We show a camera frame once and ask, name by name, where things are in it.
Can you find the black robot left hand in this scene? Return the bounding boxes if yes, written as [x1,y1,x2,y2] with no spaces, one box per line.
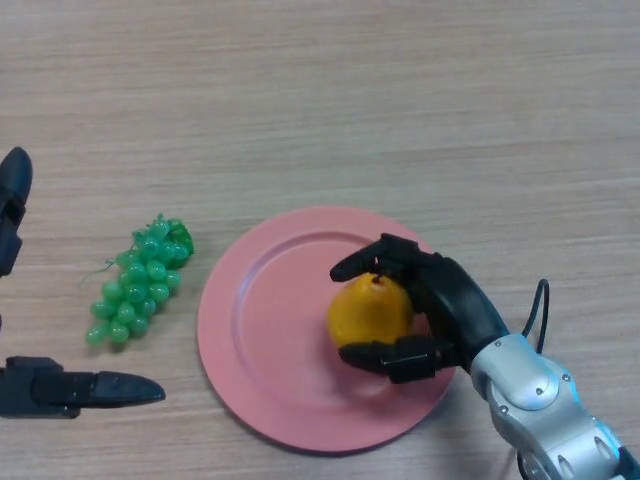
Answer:
[0,146,167,420]

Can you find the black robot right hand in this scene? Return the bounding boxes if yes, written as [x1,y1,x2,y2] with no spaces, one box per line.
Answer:
[328,232,511,385]

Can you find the yellow pear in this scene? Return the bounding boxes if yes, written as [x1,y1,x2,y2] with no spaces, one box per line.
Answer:
[326,273,415,349]

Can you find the pink round plate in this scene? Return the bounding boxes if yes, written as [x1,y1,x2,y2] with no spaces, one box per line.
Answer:
[196,205,459,455]

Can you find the green plastic grape bunch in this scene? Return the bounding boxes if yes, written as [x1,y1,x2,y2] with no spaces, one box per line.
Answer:
[77,213,195,350]

